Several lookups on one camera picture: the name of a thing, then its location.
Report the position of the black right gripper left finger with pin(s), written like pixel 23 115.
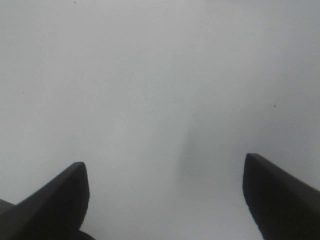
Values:
pixel 54 212

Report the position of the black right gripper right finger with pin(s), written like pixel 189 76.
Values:
pixel 282 206

